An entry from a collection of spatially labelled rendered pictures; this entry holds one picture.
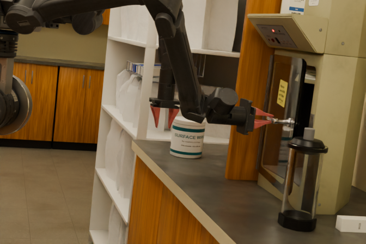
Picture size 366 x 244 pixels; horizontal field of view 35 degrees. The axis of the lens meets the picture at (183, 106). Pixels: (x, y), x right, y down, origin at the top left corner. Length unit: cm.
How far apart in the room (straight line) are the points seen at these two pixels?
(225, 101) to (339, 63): 35
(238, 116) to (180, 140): 63
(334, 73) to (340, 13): 17
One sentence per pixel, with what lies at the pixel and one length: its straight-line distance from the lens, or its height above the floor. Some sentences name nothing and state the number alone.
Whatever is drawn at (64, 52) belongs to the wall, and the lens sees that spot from 707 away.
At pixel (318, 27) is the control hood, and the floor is 148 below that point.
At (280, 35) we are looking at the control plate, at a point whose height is 145.
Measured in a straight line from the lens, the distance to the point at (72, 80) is 655.
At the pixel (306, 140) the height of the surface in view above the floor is 118.
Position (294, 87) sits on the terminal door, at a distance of 172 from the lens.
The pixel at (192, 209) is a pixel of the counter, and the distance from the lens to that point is 175.
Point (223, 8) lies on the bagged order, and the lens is 304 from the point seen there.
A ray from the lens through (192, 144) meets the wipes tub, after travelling 230.
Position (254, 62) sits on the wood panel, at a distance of 202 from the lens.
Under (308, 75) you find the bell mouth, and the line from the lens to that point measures 182.
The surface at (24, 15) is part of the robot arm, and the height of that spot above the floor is 142.
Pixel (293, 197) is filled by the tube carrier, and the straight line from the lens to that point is 159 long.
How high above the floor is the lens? 142
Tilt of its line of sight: 7 degrees down
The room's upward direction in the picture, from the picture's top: 7 degrees clockwise
